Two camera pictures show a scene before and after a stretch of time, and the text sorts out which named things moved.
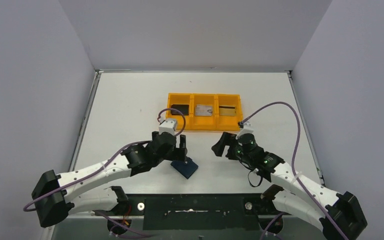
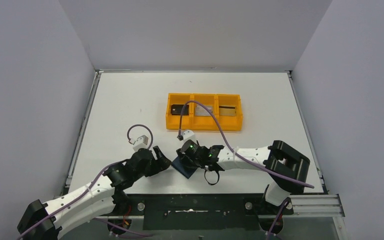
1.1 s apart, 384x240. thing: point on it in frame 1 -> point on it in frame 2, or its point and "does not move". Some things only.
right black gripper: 227,139 -> 183,155
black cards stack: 184,109 does not move
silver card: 204,110 does not move
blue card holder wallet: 186,169 does not move
